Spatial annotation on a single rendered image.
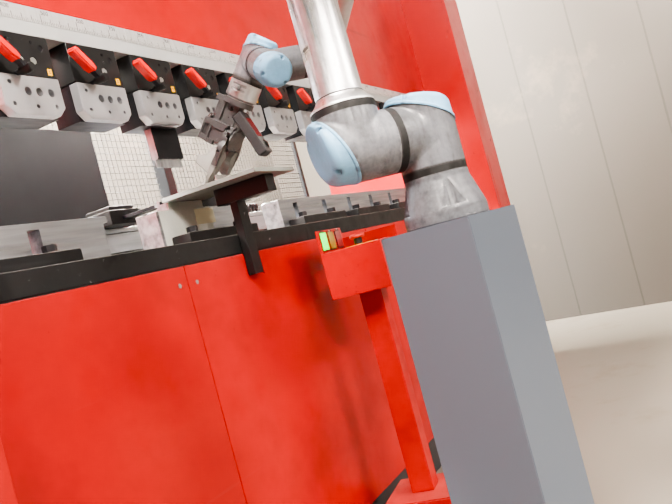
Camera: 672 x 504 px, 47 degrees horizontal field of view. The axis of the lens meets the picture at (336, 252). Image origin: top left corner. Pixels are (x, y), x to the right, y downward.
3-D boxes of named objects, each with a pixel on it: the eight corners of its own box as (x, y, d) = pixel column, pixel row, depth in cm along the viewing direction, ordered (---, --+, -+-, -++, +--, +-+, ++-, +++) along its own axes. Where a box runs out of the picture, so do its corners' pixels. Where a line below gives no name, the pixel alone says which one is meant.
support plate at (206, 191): (255, 171, 166) (254, 167, 166) (162, 203, 178) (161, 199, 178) (294, 170, 183) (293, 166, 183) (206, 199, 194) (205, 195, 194)
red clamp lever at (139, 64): (141, 55, 173) (168, 84, 180) (127, 61, 175) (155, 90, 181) (139, 60, 172) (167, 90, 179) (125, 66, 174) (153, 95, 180)
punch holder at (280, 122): (276, 131, 230) (261, 78, 230) (252, 139, 234) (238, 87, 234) (299, 133, 243) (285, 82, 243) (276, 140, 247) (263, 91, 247)
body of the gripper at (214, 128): (211, 140, 186) (229, 94, 184) (240, 155, 184) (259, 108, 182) (196, 138, 179) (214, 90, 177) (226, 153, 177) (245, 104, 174)
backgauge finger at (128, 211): (159, 209, 184) (153, 189, 184) (80, 235, 195) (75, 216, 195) (188, 206, 194) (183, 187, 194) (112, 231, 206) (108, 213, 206)
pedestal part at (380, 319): (434, 490, 197) (380, 287, 197) (412, 493, 198) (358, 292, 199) (438, 481, 202) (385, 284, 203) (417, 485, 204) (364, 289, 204)
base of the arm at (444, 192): (503, 206, 138) (489, 153, 138) (464, 216, 126) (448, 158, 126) (433, 225, 147) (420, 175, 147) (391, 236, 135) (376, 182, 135)
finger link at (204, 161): (189, 178, 181) (207, 143, 182) (210, 188, 180) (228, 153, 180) (184, 174, 178) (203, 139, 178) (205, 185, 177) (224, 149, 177)
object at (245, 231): (288, 265, 174) (264, 173, 174) (236, 279, 180) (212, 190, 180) (296, 262, 177) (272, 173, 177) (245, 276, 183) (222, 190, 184)
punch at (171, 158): (160, 166, 182) (150, 128, 182) (154, 168, 183) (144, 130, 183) (185, 166, 191) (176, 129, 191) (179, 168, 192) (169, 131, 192)
